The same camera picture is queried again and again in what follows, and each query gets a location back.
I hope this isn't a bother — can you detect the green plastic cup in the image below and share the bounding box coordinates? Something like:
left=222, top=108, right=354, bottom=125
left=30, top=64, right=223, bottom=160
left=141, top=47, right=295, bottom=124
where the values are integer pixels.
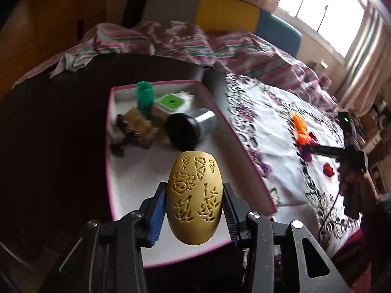
left=135, top=81, right=155, bottom=119

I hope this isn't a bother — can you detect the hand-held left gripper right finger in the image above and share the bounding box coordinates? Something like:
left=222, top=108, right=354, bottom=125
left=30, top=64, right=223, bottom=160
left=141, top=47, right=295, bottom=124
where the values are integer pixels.
left=222, top=182, right=350, bottom=293

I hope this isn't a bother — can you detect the cluttered side cabinet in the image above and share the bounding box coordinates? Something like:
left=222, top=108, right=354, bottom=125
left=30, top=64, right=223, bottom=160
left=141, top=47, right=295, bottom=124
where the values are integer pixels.
left=357, top=94, right=391, bottom=153

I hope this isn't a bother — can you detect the white device with green top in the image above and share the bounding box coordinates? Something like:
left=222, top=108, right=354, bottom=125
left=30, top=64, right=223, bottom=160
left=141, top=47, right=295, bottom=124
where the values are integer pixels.
left=153, top=92, right=196, bottom=118

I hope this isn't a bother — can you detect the grey yellow blue headboard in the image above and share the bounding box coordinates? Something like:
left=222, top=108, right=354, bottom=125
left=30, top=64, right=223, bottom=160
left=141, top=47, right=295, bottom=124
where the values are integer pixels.
left=142, top=0, right=303, bottom=58

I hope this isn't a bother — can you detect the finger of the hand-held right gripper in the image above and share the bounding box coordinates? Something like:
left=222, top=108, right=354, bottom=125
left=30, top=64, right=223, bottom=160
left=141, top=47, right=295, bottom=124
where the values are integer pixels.
left=301, top=144, right=347, bottom=159

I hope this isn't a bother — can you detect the pink striped blanket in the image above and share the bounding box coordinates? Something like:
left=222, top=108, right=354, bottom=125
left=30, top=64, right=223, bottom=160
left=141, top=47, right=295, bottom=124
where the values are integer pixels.
left=12, top=21, right=321, bottom=98

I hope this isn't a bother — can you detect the person's right hand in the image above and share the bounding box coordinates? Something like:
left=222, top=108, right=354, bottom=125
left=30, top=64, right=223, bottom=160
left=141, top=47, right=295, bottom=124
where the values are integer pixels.
left=338, top=171, right=381, bottom=203

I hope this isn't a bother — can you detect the beige striped curtain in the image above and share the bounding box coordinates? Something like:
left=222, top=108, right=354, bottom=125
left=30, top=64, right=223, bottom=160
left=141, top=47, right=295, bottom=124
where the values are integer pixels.
left=339, top=3, right=391, bottom=116

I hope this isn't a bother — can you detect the dark brown wooden stand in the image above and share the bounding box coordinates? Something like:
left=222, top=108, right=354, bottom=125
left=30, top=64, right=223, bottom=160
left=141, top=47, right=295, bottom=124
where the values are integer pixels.
left=110, top=114, right=153, bottom=157

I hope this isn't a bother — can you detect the grey jar with black lid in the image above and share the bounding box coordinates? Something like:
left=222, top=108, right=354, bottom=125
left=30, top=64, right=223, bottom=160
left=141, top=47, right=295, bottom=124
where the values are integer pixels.
left=165, top=108, right=217, bottom=151

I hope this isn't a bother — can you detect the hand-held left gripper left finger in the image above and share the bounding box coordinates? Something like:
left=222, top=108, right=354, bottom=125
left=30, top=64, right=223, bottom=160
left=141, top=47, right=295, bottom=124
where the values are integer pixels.
left=58, top=181, right=168, bottom=293

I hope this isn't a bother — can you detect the wooden wardrobe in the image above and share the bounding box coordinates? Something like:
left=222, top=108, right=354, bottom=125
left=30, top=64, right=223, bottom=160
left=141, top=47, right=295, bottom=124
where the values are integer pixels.
left=0, top=0, right=110, bottom=98

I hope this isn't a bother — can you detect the gold crown toy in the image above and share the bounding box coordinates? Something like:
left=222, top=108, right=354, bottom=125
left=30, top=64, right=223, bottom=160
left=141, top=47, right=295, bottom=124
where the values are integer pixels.
left=127, top=107, right=159, bottom=142

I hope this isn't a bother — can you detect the floral white tablecloth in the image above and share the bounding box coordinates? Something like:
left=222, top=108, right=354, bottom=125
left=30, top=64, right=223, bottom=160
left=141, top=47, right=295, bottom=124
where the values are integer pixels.
left=224, top=73, right=364, bottom=281

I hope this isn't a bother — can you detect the person's right forearm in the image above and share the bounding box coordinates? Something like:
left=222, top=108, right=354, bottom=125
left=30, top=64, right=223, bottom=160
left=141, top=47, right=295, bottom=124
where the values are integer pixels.
left=360, top=189, right=391, bottom=281

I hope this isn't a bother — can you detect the window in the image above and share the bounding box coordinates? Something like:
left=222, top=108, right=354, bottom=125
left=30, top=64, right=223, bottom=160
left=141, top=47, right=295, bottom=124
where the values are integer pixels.
left=276, top=0, right=369, bottom=58

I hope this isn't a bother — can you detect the black cable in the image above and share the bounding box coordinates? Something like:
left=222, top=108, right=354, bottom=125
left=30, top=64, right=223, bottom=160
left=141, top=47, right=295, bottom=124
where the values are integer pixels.
left=318, top=189, right=341, bottom=245

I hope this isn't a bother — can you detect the pink-rimmed white box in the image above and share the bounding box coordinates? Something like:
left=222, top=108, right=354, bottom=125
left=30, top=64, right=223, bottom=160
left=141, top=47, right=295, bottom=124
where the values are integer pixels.
left=105, top=80, right=277, bottom=269

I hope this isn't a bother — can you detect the orange car shell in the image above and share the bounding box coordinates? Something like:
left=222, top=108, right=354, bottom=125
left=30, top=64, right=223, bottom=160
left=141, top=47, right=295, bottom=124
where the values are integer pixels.
left=290, top=113, right=308, bottom=134

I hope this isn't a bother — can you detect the black rolled mat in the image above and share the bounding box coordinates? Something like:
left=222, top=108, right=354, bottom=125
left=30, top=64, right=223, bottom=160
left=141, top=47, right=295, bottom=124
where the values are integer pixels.
left=122, top=0, right=156, bottom=29

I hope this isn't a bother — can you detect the yellow carved egg shell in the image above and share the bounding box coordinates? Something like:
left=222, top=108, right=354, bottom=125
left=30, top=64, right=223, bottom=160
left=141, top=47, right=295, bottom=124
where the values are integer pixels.
left=166, top=151, right=223, bottom=245

